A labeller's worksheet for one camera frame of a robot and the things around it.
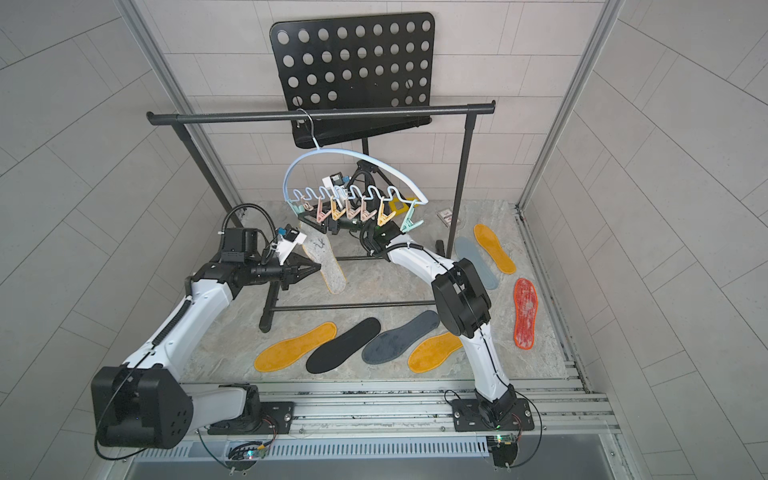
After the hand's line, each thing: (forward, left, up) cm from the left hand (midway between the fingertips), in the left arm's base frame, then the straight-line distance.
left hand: (321, 264), depth 76 cm
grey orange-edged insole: (-4, -59, -19) cm, 62 cm away
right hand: (+7, +3, +9) cm, 12 cm away
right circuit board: (-37, -45, -20) cm, 62 cm away
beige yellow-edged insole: (+23, -53, -18) cm, 60 cm away
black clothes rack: (+1, +20, -19) cm, 28 cm away
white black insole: (-16, -2, -20) cm, 26 cm away
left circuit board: (-39, +14, -19) cm, 46 cm away
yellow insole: (-16, +12, -20) cm, 28 cm away
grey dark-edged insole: (-13, -18, -20) cm, 30 cm away
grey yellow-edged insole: (-15, -30, -20) cm, 39 cm away
